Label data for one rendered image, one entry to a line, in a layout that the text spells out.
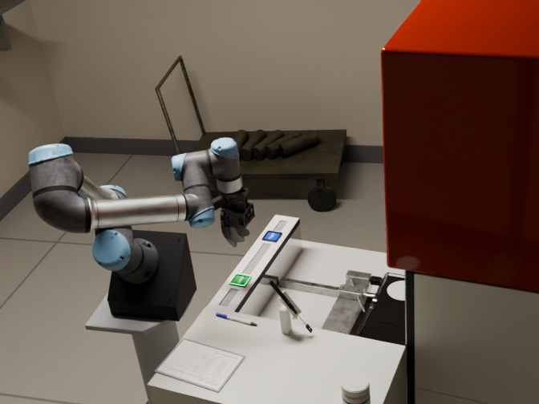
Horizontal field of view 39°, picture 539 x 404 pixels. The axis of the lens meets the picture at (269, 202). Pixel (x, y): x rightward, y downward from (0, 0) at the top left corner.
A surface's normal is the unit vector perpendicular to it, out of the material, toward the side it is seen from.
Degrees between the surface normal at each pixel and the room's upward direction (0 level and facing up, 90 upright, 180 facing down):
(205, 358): 0
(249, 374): 0
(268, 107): 90
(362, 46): 90
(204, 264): 0
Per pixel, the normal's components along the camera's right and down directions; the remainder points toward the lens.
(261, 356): -0.10, -0.85
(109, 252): -0.22, -0.12
